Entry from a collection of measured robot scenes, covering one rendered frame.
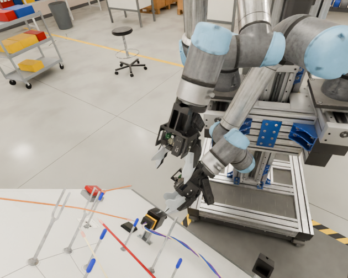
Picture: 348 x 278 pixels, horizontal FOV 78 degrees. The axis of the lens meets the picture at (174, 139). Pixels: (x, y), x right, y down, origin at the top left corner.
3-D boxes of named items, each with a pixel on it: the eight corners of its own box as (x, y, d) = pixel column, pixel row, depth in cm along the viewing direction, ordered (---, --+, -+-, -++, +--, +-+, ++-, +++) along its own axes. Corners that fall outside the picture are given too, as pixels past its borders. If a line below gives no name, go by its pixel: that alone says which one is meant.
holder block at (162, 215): (161, 225, 65) (167, 214, 65) (154, 230, 59) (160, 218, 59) (150, 218, 66) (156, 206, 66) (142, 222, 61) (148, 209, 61)
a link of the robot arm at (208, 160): (219, 159, 74) (230, 171, 67) (209, 168, 75) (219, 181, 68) (205, 146, 71) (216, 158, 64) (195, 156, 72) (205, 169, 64)
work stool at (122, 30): (112, 78, 371) (100, 36, 324) (122, 63, 412) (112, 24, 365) (144, 77, 364) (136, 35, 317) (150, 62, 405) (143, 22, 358)
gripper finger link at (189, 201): (173, 202, 72) (191, 185, 71) (177, 204, 73) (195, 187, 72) (177, 212, 68) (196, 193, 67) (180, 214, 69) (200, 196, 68)
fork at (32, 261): (25, 260, 38) (59, 187, 37) (35, 257, 39) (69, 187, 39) (30, 267, 37) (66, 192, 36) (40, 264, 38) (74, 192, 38)
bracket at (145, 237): (152, 242, 63) (160, 227, 63) (149, 245, 61) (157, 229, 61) (140, 234, 65) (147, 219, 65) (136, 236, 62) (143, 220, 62)
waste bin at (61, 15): (77, 25, 629) (68, 0, 586) (66, 30, 600) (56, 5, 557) (66, 25, 645) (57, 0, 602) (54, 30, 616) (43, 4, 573)
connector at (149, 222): (156, 225, 61) (158, 218, 61) (148, 230, 56) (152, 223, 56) (147, 219, 62) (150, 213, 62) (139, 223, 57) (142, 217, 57)
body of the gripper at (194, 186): (168, 178, 72) (194, 154, 71) (185, 191, 76) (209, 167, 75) (174, 192, 66) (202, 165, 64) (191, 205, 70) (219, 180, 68)
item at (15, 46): (48, 65, 434) (16, 3, 360) (66, 68, 417) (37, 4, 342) (3, 90, 372) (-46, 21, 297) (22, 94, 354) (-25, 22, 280)
